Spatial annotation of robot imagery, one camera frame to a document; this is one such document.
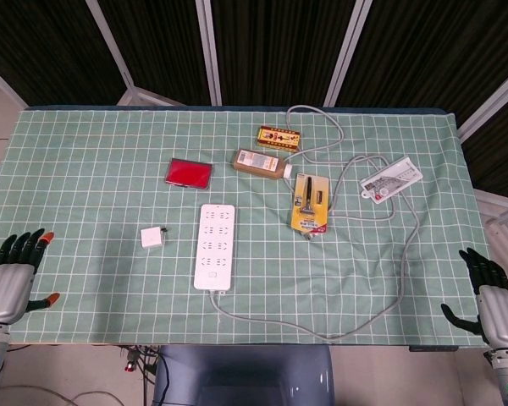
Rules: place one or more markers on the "white charger cube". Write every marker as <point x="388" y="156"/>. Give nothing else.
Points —
<point x="150" y="239"/>

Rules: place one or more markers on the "green checked tablecloth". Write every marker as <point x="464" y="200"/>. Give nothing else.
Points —
<point x="89" y="169"/>

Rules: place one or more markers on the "ruler set in clear package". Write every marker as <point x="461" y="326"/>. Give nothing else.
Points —
<point x="389" y="179"/>

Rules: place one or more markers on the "brown liquid plastic bottle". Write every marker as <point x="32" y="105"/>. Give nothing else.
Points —
<point x="258" y="165"/>

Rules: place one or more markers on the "white power strip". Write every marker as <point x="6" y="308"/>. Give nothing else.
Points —
<point x="215" y="266"/>

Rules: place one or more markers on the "yellow red small box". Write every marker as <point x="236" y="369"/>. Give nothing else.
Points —
<point x="278" y="138"/>

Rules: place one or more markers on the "razor in yellow blister pack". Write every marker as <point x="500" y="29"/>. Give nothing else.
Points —
<point x="309" y="215"/>

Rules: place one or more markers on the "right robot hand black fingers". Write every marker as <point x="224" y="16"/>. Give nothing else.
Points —
<point x="501" y="313"/>

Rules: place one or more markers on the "red flat case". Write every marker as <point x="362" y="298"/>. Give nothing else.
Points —
<point x="188" y="173"/>

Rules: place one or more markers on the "blue-grey robot torso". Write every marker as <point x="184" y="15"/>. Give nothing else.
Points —
<point x="243" y="376"/>

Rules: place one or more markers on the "white metal frame stand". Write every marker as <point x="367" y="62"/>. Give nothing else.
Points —
<point x="497" y="211"/>

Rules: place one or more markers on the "black folding screen panel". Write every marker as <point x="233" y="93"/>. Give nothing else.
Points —
<point x="279" y="46"/>
<point x="38" y="42"/>
<point x="161" y="42"/>
<point x="427" y="51"/>
<point x="499" y="148"/>

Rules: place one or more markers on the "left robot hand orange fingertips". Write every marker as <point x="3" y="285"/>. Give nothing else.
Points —
<point x="8" y="292"/>

